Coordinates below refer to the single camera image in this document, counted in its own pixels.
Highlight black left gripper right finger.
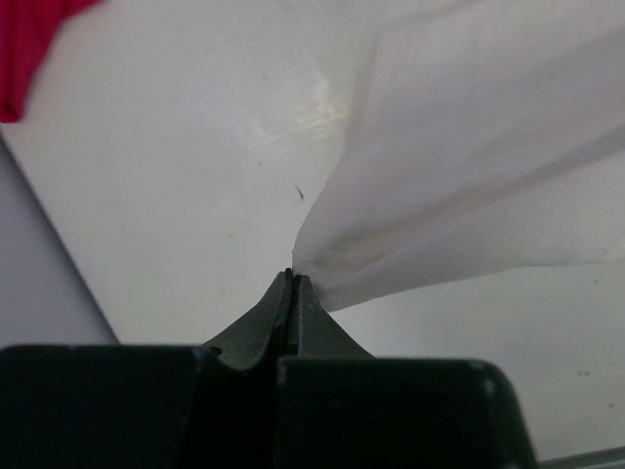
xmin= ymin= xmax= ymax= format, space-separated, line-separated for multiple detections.
xmin=275 ymin=277 xmax=537 ymax=468

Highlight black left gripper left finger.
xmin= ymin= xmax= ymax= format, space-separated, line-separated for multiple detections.
xmin=1 ymin=272 xmax=292 ymax=468

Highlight white printed t-shirt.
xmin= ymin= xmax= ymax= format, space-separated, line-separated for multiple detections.
xmin=293 ymin=1 xmax=624 ymax=311

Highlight red t-shirt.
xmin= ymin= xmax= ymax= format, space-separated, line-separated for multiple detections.
xmin=1 ymin=0 xmax=100 ymax=124

